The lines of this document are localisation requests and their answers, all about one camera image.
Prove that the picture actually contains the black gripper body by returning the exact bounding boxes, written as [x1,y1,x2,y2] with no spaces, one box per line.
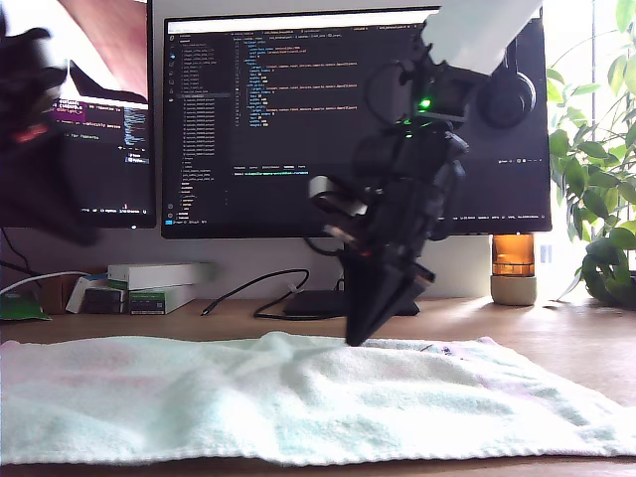
[323,178,451,287]

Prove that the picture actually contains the pale green pink tea towel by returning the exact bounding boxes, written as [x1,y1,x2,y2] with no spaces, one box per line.
[0,331,636,468]

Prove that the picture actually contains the smaller black computer monitor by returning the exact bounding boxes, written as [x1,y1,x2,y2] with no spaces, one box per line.
[0,0,158,230]

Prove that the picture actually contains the brown cardboard box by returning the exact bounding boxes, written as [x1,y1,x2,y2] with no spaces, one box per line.
[39,272,83,315]

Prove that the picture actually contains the small white box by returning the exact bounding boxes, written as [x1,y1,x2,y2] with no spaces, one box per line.
[65,274,110,314]

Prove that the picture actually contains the amber glass bottle pale base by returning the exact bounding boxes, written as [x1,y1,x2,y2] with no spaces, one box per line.
[490,233,539,307]

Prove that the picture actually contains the green packet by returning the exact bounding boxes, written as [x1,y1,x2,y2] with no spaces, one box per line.
[0,290,54,322]

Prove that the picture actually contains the small dark box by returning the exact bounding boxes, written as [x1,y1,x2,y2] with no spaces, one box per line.
[81,288,125,314]

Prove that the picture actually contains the large black computer monitor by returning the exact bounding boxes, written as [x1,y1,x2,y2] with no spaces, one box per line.
[161,4,553,319]

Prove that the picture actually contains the long white cardboard box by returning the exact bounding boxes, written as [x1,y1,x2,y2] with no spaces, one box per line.
[106,261,216,290]

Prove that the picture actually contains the black headphones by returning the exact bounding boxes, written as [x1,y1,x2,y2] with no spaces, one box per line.
[475,42,538,130]

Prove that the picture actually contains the white box green label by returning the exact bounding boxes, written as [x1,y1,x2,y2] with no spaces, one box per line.
[127,285,198,316]

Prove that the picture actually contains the potted green leafy plant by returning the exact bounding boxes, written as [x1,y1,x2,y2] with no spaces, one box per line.
[546,0,636,307]

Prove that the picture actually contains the black hanging cable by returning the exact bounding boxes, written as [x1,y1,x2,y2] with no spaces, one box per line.
[0,228,39,277]

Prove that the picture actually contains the white cable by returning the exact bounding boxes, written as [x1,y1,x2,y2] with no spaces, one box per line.
[0,270,95,295]

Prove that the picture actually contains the black usb cable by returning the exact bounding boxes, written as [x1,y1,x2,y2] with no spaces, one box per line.
[200,267,312,320]

